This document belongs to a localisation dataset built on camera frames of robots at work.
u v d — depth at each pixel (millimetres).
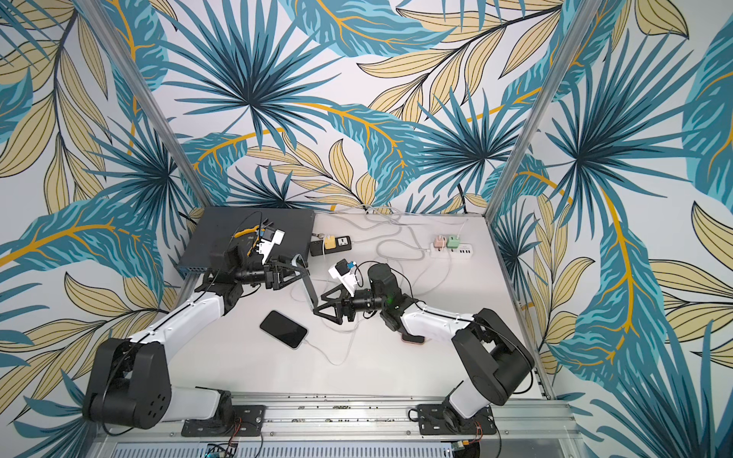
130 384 412
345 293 706
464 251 1061
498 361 450
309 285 786
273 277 675
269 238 691
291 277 699
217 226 1099
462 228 1158
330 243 1032
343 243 1074
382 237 1136
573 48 735
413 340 875
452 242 1036
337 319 693
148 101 837
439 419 689
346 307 687
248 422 731
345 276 703
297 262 701
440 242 1027
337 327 695
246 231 1063
